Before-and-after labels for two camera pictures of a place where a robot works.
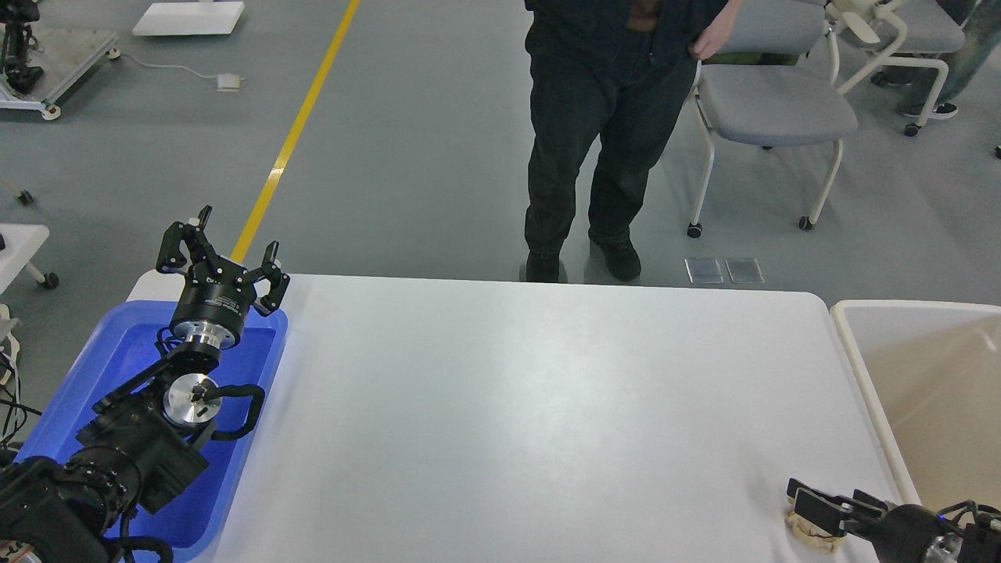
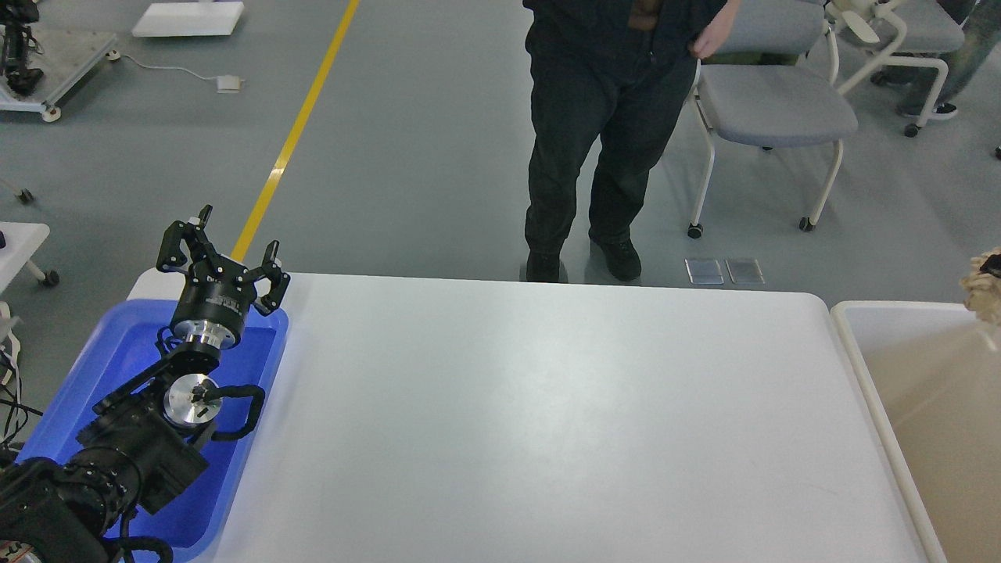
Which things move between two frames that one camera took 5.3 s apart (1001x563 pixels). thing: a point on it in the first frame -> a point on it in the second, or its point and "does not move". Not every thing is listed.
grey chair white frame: [775, 105] does not move
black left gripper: [212, 307] does not move
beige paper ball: [811, 533] -> [983, 290]
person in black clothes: [618, 70] does not move
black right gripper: [902, 533] -> [992, 265]
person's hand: [710, 41] does not move
